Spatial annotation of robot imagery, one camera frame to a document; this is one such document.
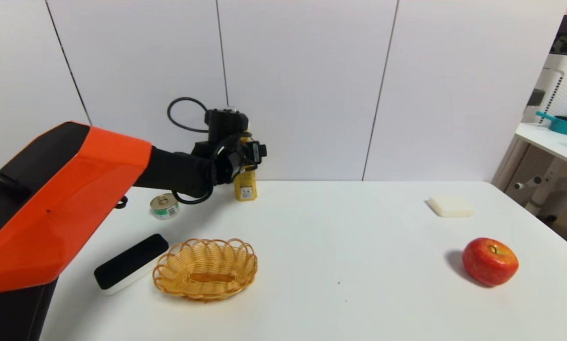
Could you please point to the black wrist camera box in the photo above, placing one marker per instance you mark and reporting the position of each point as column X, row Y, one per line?
column 225, row 123

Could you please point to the black and white board eraser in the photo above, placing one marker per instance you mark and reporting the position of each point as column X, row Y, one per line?
column 129, row 260

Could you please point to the white rectangular soap block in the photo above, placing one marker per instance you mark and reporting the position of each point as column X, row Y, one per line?
column 451, row 207

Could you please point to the small green label tin can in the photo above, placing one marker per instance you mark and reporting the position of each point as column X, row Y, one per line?
column 164, row 207

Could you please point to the small black box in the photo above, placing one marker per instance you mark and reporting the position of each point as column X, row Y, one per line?
column 535, row 97

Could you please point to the teal saucepan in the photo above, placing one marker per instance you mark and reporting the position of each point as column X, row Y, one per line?
column 563, row 125

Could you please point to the yellow potato chips box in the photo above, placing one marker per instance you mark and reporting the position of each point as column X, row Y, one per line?
column 246, row 187

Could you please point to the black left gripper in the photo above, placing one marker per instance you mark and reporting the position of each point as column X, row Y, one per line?
column 256, row 152

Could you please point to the red apple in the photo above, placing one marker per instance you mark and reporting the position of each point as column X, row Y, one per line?
column 490, row 263

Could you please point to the white side table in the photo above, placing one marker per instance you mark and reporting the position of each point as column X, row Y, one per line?
column 548, row 143

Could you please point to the yellow woven wicker basket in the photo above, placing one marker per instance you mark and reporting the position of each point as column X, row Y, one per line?
column 206, row 274

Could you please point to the orange and black left arm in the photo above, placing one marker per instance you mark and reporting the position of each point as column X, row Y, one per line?
column 75, row 189

